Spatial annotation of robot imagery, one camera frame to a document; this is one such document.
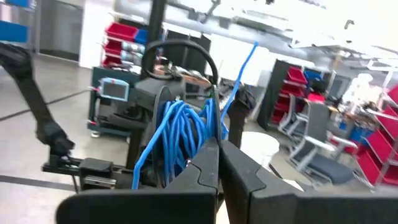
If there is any black cable loop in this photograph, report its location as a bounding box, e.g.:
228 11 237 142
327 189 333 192
141 39 219 85

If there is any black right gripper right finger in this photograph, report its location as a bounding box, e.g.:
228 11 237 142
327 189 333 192
220 140 398 224

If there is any wooden top desk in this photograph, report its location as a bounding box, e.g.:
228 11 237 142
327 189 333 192
154 64 213 88

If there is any blue cord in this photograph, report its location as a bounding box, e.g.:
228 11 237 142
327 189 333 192
132 42 260 190

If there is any white waste bin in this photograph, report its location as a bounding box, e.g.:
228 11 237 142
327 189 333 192
241 131 280 171

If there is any black shelf with red bins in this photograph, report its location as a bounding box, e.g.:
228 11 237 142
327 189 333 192
257 58 337 131

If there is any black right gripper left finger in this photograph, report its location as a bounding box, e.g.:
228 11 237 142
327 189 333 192
55 138 221 224

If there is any black cord spool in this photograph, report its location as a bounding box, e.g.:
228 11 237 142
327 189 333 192
151 85 223 188

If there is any grey office chair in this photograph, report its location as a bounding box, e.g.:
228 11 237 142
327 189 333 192
277 93 309 135
289 101 359 185

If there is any metal rack with red bins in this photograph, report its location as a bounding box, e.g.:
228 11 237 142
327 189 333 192
356 84 398 188

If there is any dark teal equipment cart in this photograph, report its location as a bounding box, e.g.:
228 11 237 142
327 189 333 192
88 66 144 138

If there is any white partition panel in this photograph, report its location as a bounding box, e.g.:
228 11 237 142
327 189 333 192
205 33 275 88

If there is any light blue framed screen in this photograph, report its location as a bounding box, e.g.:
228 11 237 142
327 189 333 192
98 77 130 102

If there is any white shelf with red bins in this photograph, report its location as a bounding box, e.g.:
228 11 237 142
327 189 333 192
101 21 149 68

